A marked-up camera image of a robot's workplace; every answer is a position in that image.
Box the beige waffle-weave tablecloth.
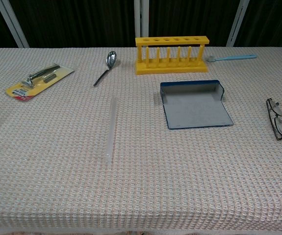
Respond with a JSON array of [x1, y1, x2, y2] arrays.
[[0, 47, 282, 235]]

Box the white slanted frame post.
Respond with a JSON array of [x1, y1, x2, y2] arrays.
[[0, 0, 30, 48], [226, 0, 251, 47]]

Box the yellow test tube rack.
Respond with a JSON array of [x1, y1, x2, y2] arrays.
[[134, 36, 209, 75]]

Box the black pleated curtain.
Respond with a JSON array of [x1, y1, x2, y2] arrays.
[[0, 0, 282, 53]]

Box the clear glass test tube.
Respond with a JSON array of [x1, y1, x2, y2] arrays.
[[105, 97, 119, 164]]

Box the metal spoon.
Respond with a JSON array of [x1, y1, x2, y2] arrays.
[[93, 50, 118, 87]]

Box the white upright frame post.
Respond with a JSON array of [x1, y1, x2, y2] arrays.
[[133, 0, 150, 40]]

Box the razor in yellow blister pack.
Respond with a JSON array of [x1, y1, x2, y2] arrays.
[[5, 63, 75, 103]]

